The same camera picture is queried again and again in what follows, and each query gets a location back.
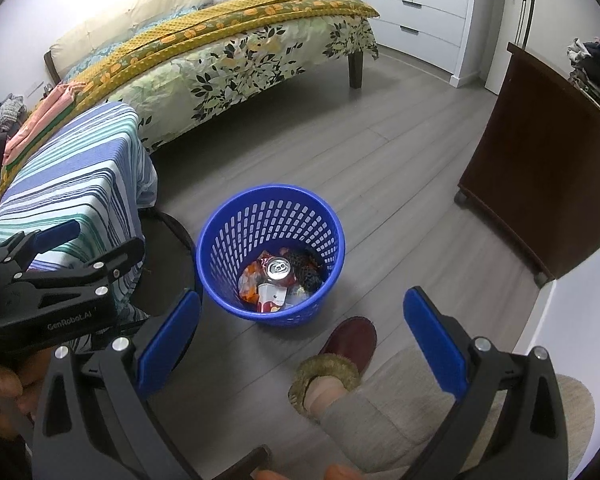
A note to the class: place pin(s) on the black mesh net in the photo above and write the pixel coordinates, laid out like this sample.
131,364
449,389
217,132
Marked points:
305,267

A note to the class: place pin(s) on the person's left hand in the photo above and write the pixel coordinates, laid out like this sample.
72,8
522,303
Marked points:
7,395

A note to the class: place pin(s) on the round table, striped cloth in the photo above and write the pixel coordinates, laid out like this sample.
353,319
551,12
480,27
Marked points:
75,180

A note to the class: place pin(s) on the cream padded headboard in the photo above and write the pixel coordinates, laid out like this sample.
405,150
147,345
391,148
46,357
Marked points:
145,15

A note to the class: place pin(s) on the white wardrobe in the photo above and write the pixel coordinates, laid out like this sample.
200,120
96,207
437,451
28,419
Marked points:
420,10

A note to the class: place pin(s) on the stack of folded clothes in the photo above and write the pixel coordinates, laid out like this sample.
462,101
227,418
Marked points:
597,70

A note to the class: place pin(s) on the leaf print bed sheet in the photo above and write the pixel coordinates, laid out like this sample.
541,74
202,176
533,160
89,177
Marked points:
220,75

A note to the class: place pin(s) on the person's grey trouser leg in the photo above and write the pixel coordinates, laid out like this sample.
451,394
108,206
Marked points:
405,410

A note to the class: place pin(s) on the red and white packet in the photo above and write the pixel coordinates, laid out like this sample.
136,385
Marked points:
270,297

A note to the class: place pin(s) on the maroon fur-lined slipper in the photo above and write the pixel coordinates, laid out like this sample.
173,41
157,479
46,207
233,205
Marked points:
347,347

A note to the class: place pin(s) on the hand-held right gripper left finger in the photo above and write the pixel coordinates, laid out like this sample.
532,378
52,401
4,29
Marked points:
167,342

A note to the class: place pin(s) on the teal floral pillow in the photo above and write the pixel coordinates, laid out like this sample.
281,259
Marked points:
92,67
185,14

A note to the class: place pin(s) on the blue plastic basket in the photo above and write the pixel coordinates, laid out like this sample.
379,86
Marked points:
230,230

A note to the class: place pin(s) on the person's right hand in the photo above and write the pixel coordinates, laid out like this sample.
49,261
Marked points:
339,472

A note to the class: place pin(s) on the green folded cloth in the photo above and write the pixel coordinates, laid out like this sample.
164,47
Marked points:
9,164

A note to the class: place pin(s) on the pile of patterned clothes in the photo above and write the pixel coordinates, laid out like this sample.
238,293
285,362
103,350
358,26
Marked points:
7,115

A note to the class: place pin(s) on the pink striped folded cloth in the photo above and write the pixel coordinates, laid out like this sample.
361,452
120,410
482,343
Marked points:
50,115

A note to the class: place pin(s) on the brown wooden cabinet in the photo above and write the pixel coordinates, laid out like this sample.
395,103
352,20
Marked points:
545,160

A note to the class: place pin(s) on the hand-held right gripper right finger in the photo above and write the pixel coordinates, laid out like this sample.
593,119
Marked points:
436,342

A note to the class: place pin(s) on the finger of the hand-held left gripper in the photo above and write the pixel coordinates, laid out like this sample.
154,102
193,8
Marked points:
100,275
55,232

